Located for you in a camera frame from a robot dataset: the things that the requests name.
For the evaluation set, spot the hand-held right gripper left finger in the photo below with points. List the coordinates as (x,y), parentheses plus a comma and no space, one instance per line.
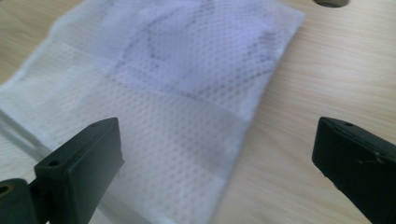
(84,165)

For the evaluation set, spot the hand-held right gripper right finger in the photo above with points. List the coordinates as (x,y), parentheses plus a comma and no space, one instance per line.
(358,161)

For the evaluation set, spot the white mesh laundry bag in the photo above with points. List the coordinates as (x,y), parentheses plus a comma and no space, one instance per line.
(174,137)

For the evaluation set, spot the pale purple garment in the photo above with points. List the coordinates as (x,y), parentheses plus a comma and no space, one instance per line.
(199,53)

